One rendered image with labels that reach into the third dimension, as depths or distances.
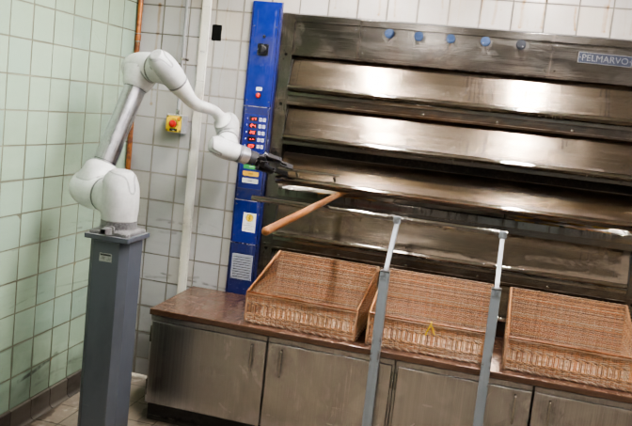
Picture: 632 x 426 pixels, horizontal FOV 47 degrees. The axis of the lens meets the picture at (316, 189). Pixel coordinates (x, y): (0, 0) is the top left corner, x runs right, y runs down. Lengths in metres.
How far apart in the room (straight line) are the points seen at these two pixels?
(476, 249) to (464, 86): 0.82
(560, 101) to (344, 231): 1.26
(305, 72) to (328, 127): 0.31
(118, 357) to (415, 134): 1.78
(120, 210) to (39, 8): 0.96
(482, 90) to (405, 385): 1.47
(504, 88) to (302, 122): 1.04
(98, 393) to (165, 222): 1.17
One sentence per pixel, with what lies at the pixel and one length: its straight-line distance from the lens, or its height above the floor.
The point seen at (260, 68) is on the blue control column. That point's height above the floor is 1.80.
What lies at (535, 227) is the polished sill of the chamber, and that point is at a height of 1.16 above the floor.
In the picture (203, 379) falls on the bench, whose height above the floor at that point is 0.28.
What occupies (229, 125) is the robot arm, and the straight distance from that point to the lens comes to 3.74.
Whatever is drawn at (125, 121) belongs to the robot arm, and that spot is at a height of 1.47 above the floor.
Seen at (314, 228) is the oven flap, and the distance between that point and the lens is 3.88.
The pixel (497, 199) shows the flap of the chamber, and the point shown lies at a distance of 3.70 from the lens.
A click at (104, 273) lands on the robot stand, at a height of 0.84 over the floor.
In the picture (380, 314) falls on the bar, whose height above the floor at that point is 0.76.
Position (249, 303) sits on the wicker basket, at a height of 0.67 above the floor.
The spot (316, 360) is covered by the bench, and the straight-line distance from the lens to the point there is 3.46.
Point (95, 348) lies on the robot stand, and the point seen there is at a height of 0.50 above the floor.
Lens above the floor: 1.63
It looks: 6 degrees down
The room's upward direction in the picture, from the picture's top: 6 degrees clockwise
